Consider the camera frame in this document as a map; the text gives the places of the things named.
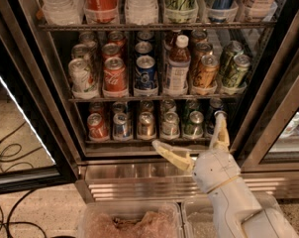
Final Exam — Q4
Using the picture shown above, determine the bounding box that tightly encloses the clear bottle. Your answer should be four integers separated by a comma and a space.
125, 0, 158, 25
42, 0, 84, 26

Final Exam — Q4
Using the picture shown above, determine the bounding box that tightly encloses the front white soda can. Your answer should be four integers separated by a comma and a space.
68, 58, 96, 93

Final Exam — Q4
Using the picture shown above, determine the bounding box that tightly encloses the bottom white blue can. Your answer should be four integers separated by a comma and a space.
113, 112, 131, 140

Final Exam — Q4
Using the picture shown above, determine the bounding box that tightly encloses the top left clear bottle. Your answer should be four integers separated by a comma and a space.
42, 0, 84, 26

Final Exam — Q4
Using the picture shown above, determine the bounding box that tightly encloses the green can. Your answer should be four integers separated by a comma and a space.
184, 111, 204, 139
219, 41, 244, 76
222, 55, 250, 88

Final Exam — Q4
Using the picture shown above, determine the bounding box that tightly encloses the bottom gold can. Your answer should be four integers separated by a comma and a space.
138, 112, 155, 137

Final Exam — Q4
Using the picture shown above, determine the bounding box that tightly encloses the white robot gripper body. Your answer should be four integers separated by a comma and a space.
192, 149, 241, 193

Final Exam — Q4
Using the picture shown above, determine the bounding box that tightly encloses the top green bottle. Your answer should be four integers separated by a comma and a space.
164, 0, 197, 23

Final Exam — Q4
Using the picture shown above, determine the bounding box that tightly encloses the black floor cable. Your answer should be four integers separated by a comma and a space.
0, 99, 74, 238

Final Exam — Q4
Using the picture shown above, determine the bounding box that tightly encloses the clear plastic bin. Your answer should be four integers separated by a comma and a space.
181, 191, 284, 238
77, 200, 184, 238

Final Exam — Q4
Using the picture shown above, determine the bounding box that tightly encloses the stainless steel fridge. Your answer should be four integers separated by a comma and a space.
0, 0, 299, 204

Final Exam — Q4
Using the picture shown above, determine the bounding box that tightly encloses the gold can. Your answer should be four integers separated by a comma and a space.
190, 41, 213, 75
138, 112, 155, 137
193, 55, 220, 88

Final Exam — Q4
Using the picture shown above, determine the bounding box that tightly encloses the bottom green can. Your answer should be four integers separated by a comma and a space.
184, 111, 204, 139

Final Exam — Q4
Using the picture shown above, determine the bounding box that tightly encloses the red cola can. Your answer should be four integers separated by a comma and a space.
103, 58, 127, 92
101, 43, 122, 60

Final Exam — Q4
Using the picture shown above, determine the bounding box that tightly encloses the left clear plastic bin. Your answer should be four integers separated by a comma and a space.
77, 200, 184, 238

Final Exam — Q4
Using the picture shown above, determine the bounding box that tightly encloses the blue label tea bottle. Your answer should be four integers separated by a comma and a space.
164, 35, 191, 93

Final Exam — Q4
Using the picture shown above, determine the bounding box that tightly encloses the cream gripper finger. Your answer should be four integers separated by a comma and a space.
151, 140, 194, 172
209, 111, 230, 152

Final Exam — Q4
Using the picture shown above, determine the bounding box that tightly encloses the front gold can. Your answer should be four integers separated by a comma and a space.
193, 55, 220, 88

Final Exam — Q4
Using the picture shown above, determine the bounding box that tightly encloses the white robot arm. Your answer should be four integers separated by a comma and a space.
152, 111, 299, 238

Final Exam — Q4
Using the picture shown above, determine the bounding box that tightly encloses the right clear plastic bin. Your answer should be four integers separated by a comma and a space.
181, 191, 284, 238

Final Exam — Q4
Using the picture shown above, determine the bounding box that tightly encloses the front green can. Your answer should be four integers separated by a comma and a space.
222, 55, 250, 88

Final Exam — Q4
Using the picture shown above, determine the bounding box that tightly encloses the top red cola bottle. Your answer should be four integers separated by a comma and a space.
84, 0, 118, 23

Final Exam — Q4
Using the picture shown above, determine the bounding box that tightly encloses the front blue soda can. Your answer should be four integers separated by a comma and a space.
136, 56, 155, 90

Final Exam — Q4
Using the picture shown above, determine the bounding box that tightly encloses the top blue energy can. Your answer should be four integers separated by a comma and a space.
207, 0, 238, 23

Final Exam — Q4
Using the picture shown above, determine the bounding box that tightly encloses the bottom red can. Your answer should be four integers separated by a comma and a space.
87, 113, 108, 140

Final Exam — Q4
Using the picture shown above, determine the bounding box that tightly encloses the front red cola can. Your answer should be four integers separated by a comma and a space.
103, 58, 127, 92

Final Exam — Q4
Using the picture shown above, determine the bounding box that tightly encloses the open glass fridge door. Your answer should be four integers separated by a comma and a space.
0, 0, 78, 194

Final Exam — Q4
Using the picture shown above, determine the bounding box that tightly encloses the top middle clear bottle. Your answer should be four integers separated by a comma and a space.
125, 0, 158, 25

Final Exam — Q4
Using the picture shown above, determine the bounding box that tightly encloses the bottom silver can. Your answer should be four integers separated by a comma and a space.
161, 112, 179, 138

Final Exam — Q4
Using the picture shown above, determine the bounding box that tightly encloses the rear brown tea bottle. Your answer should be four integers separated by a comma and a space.
164, 30, 181, 51

